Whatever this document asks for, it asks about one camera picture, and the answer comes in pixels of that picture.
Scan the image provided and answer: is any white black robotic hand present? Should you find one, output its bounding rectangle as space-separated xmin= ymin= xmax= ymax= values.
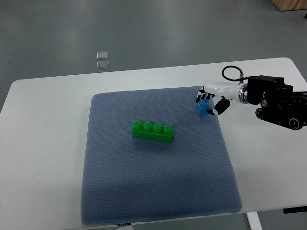
xmin=196 ymin=82 xmax=248 ymax=115

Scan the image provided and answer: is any blue toy block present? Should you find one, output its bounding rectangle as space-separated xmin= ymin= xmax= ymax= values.
xmin=197 ymin=99 xmax=210 ymax=116

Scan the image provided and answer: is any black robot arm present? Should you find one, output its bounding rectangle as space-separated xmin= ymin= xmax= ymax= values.
xmin=246 ymin=75 xmax=307 ymax=130

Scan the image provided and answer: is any green four-stud toy block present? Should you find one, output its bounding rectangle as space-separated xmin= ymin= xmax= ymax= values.
xmin=131 ymin=120 xmax=174 ymax=143

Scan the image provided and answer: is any wooden box corner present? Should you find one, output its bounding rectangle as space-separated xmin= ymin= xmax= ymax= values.
xmin=271 ymin=0 xmax=307 ymax=12

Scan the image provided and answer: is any black table control panel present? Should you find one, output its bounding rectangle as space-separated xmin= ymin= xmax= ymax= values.
xmin=283 ymin=206 xmax=307 ymax=214

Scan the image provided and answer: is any white table leg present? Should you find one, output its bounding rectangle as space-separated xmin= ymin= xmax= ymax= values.
xmin=246 ymin=212 xmax=262 ymax=230

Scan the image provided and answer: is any lower metal floor plate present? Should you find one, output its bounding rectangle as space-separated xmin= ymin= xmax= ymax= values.
xmin=96 ymin=61 xmax=109 ymax=70

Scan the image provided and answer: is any metal floor plate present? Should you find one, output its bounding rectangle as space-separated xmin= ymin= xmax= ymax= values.
xmin=96 ymin=61 xmax=109 ymax=70
xmin=96 ymin=51 xmax=109 ymax=60

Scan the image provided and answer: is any blue-grey textured mat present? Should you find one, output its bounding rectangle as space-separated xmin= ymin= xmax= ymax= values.
xmin=81 ymin=86 xmax=242 ymax=225

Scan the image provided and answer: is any upper metal floor plate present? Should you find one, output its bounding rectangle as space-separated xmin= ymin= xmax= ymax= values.
xmin=96 ymin=51 xmax=109 ymax=60

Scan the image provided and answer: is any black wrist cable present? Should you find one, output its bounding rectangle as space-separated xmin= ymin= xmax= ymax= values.
xmin=221 ymin=65 xmax=246 ymax=84

